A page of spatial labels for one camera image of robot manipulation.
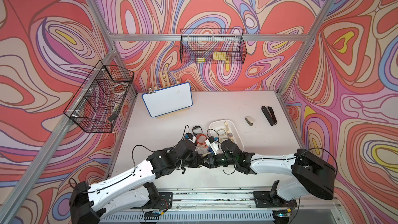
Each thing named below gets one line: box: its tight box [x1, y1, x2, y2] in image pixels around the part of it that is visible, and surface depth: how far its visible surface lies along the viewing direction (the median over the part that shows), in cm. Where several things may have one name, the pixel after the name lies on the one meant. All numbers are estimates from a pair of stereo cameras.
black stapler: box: [261, 105, 278, 126], surface depth 107 cm
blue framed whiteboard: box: [141, 81, 194, 118], surface depth 93 cm
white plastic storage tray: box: [208, 119, 245, 152], surface depth 98 cm
